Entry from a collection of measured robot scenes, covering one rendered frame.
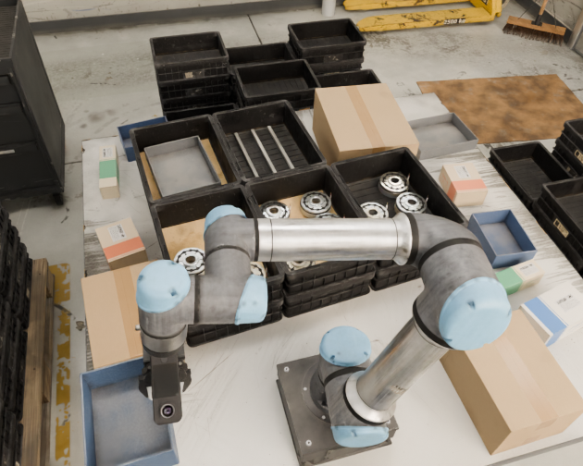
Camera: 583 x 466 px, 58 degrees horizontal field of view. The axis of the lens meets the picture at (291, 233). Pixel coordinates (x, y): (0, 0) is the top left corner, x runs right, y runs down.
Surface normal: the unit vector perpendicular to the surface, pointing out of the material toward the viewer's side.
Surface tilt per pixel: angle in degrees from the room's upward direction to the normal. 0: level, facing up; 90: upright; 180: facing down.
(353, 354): 10
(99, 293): 0
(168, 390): 30
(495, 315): 81
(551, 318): 0
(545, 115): 1
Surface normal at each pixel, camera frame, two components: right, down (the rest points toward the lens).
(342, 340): -0.01, -0.78
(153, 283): 0.18, -0.68
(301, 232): 0.15, -0.33
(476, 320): 0.17, 0.62
